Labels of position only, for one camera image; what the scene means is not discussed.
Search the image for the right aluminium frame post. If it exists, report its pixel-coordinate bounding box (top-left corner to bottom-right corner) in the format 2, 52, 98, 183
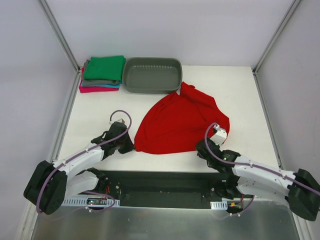
252, 0, 303, 76

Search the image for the right white cable duct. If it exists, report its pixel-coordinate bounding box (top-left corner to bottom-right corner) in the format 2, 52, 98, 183
210, 200, 228, 211

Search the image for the right aluminium rail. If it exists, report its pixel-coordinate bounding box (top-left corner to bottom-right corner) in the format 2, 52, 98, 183
252, 71, 283, 169

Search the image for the left white cable duct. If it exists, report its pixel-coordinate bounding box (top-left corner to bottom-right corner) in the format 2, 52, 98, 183
61, 196, 120, 208

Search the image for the white cable duct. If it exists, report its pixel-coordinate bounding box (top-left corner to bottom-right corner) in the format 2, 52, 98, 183
61, 196, 120, 208
210, 200, 228, 211

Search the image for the teal folded t shirt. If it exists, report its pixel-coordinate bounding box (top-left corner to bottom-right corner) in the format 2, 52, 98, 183
100, 84, 120, 89

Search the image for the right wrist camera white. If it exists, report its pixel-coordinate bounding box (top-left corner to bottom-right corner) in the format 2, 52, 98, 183
210, 124, 228, 146

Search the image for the aluminium frame post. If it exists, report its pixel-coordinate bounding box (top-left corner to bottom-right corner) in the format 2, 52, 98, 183
252, 0, 303, 76
37, 0, 80, 72

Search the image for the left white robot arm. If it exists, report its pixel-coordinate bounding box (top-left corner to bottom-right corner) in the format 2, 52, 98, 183
23, 119, 134, 215

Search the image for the pink folded t shirt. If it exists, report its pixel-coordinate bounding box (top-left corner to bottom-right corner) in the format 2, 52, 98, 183
78, 67, 119, 94

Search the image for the red t shirt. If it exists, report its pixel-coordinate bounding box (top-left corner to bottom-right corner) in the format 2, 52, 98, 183
134, 82, 230, 155

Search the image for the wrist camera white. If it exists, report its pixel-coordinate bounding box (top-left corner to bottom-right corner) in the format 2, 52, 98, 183
109, 118, 125, 125
210, 124, 228, 146

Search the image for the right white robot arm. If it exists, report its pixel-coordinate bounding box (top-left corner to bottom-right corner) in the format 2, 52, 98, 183
195, 138, 320, 222

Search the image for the left aluminium rail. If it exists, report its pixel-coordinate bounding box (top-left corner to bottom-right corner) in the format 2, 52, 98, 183
46, 70, 81, 163

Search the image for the grey folded t shirt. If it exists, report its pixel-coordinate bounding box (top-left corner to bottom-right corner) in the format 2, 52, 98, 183
82, 59, 122, 87

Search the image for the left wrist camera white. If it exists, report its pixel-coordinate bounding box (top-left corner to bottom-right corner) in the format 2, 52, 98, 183
109, 118, 125, 125

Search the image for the aluminium rail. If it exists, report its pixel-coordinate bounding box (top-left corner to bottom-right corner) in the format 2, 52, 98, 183
46, 70, 81, 163
252, 71, 283, 169

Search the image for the grey plastic bin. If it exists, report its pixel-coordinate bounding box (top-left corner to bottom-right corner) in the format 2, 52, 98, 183
122, 57, 183, 94

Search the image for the green folded t shirt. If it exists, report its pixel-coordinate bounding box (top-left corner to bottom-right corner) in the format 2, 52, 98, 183
83, 55, 126, 81

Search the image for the left aluminium frame post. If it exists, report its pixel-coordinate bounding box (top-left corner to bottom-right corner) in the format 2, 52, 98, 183
37, 0, 80, 72

